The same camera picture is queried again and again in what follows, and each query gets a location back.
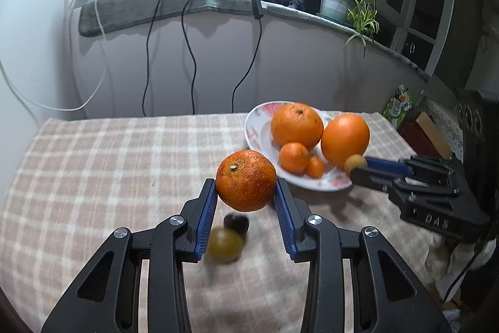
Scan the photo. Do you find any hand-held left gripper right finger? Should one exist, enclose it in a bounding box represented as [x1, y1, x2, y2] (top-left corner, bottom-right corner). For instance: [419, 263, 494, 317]
[273, 178, 453, 333]

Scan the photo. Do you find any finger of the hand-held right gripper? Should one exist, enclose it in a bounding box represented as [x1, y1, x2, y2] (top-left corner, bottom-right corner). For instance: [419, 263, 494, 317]
[349, 166, 398, 194]
[364, 156, 414, 178]

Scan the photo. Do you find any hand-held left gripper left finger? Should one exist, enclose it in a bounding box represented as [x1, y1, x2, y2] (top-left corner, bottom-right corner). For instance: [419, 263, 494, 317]
[41, 178, 218, 333]

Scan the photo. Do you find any small tan longan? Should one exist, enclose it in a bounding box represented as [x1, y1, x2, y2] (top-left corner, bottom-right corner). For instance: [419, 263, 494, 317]
[344, 154, 368, 175]

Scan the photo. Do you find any large smooth orange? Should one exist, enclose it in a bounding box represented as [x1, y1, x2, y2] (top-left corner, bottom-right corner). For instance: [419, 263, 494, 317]
[321, 113, 371, 169]

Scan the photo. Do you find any medium reddish mandarin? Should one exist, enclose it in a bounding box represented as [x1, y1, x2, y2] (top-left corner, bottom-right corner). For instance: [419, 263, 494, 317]
[216, 149, 277, 213]

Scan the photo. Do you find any tiny orange kumquat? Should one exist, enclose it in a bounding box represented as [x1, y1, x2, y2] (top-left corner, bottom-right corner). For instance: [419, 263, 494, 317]
[305, 155, 325, 179]

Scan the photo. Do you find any small mandarin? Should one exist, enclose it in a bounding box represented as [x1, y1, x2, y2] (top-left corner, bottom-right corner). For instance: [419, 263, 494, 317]
[279, 142, 310, 176]

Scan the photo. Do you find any large orange with stem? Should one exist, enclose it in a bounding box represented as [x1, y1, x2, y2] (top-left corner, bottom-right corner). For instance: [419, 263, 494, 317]
[270, 103, 324, 150]

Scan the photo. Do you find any white floral plate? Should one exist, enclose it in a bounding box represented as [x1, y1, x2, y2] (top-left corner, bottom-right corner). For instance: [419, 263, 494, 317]
[244, 101, 369, 192]

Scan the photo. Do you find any green-brown round fruit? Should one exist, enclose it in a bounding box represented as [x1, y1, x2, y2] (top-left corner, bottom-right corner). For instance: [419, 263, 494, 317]
[206, 227, 245, 264]

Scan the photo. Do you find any dark red box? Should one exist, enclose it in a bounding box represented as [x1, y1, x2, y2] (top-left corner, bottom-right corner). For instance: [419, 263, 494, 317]
[398, 120, 433, 158]

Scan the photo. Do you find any white cloth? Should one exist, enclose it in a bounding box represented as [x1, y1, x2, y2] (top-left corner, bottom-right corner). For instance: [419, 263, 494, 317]
[427, 235, 488, 291]

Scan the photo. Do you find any brown cardboard box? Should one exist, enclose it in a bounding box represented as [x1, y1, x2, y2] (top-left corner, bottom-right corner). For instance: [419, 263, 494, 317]
[415, 111, 453, 158]

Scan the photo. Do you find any green snack packet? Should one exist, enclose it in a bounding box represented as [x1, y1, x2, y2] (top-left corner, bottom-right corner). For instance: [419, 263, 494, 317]
[382, 84, 414, 125]

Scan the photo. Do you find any plaid tablecloth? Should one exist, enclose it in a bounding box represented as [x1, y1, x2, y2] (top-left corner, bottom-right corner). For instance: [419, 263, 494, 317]
[0, 110, 464, 333]

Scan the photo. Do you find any potted spider plant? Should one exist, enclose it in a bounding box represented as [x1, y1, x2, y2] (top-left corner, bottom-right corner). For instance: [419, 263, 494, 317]
[296, 0, 380, 58]

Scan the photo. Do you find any grey windowsill mat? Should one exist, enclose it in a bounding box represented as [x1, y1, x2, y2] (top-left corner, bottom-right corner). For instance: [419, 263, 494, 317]
[78, 0, 433, 84]

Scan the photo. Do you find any white cabinet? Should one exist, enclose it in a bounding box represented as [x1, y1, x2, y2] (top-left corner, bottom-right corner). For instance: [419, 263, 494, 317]
[0, 0, 80, 178]

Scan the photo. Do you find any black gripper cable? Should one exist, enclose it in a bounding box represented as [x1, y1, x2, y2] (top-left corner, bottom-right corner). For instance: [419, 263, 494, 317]
[440, 235, 488, 302]

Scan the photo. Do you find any long white cable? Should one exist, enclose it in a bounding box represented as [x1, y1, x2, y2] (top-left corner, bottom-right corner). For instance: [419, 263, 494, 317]
[0, 0, 118, 112]

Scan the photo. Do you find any black cable with inline remote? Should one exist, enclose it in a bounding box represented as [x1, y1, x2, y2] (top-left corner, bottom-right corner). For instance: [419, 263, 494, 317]
[232, 0, 266, 113]

